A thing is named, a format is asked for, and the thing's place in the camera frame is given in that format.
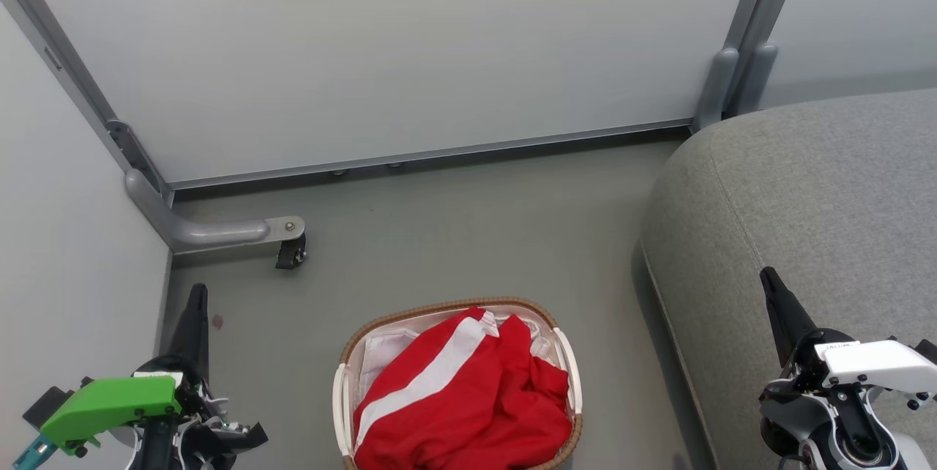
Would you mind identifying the black caster wheel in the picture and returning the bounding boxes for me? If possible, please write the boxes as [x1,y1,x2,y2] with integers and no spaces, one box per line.
[275,232,308,270]

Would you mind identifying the brown wicker laundry basket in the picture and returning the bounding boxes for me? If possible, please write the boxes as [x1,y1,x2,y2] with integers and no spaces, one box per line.
[333,297,583,470]

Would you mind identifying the grey partition bottom rail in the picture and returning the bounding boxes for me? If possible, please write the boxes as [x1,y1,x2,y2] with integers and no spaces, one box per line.
[167,119,693,191]

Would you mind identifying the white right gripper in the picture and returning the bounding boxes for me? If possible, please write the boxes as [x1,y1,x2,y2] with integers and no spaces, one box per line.
[760,266,937,403]

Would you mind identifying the black left cable teal plug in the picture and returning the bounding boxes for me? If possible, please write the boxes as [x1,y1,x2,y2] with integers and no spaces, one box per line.
[12,435,57,470]

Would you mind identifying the short grey partition foot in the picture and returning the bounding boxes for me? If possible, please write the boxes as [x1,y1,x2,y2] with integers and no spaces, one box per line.
[692,48,741,133]
[734,42,779,118]

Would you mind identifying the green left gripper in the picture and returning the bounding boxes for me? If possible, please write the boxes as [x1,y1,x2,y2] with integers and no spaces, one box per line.
[40,283,214,456]

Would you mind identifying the grey fabric sofa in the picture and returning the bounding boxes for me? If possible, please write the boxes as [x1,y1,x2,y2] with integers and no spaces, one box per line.
[641,88,937,470]

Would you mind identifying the grey hinged partition post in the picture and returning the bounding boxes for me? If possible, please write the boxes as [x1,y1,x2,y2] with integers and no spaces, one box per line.
[0,0,175,209]

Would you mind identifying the long grey partition foot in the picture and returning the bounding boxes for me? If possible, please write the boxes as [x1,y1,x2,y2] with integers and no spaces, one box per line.
[124,168,306,253]

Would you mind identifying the red garment with white stripe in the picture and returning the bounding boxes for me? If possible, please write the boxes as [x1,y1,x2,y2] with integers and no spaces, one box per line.
[354,307,573,470]

